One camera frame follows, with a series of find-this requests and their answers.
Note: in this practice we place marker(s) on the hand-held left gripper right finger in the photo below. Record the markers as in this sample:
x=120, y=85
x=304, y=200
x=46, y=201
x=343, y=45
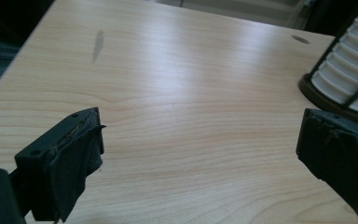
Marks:
x=341, y=152

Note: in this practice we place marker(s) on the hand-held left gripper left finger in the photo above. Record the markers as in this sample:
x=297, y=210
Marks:
x=59, y=155

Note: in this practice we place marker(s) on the black double cup holder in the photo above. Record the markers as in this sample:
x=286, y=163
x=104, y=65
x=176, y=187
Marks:
x=323, y=104

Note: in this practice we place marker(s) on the short stack of white cups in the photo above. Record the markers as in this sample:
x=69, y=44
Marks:
x=348, y=68

